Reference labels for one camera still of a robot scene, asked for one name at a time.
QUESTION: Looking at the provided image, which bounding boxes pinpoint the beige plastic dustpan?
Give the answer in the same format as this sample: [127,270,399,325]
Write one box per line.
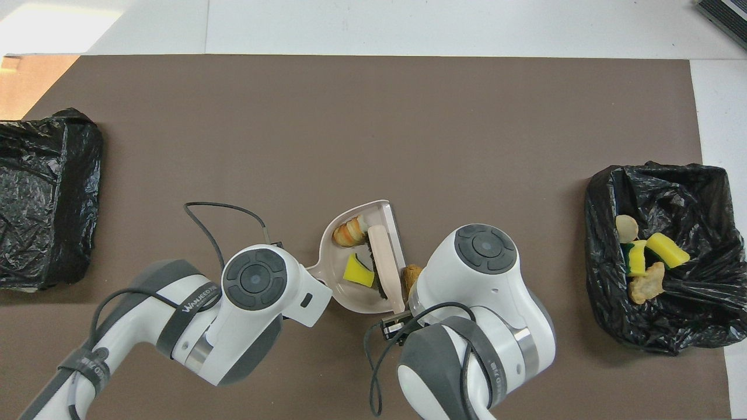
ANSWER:
[306,199,408,314]

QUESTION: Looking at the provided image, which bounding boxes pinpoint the yellow sponge piece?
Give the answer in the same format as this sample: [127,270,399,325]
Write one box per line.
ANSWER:
[645,232,691,269]
[343,253,375,288]

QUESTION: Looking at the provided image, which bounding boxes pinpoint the beige hand brush black bristles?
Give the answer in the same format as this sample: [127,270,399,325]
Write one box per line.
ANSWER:
[366,225,407,314]

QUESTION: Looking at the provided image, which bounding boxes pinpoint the striped croissant bread piece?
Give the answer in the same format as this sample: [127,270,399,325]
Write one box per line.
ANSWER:
[332,214,369,248]
[616,214,640,244]

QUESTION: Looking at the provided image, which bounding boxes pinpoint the green and yellow sponge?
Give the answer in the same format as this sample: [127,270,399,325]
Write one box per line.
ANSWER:
[622,240,648,278]

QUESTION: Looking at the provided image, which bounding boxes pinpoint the rumpled black trash bag bin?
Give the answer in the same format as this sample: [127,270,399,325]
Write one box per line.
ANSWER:
[585,162,747,356]

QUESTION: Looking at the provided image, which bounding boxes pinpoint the brown table mat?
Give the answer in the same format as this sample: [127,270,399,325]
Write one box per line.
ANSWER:
[0,55,731,420]

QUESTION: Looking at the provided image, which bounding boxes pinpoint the black bag covered cardboard box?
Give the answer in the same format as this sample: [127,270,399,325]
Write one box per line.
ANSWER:
[0,108,104,291]

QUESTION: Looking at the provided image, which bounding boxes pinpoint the dark ribbed panel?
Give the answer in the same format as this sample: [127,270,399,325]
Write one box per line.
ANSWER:
[693,0,747,50]

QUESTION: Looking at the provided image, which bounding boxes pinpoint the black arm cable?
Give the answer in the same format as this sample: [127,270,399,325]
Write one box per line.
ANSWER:
[69,201,284,420]
[363,302,497,418]

